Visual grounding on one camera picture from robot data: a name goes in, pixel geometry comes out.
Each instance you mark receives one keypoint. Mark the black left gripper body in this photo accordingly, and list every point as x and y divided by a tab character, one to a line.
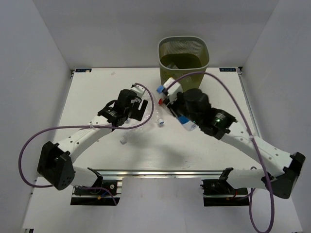
131	111

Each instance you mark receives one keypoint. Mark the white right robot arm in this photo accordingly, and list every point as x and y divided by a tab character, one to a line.
282	169

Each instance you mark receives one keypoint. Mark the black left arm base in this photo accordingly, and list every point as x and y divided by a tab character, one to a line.
110	196

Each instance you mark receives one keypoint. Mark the clear square bottle yellow label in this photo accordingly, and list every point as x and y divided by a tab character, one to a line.
172	66

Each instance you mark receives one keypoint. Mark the clear slim bottle white cap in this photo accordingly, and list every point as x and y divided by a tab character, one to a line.
134	135

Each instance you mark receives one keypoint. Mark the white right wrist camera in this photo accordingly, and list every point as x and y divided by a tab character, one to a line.
172	88

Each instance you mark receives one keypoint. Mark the clear ribbed bottle blue cap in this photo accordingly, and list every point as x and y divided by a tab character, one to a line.
158	116

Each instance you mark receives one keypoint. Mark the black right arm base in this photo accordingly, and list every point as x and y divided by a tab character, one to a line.
216	196

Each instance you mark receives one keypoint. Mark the clear bottle far left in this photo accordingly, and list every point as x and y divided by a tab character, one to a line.
148	109

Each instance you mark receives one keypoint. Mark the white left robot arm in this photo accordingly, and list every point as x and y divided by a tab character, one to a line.
57	159

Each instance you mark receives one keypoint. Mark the green mesh waste bin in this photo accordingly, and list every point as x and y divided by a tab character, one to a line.
189	53

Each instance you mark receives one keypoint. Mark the clear bottle blue label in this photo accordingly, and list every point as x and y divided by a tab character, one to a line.
185	122

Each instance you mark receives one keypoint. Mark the blue sticker corner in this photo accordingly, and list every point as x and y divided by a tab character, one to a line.
83	70
227	69

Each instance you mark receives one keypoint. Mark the blue sticker right corner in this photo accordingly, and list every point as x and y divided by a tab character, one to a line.
227	69

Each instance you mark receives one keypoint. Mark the crushed bottle red label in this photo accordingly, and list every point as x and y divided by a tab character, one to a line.
162	102

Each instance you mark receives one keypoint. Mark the aluminium table edge rail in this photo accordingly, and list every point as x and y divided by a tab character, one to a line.
214	174

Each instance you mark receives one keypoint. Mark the blue sticker left corner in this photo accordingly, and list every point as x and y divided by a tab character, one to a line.
83	70

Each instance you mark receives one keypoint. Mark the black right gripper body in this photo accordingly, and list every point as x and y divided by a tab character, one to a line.
179	107

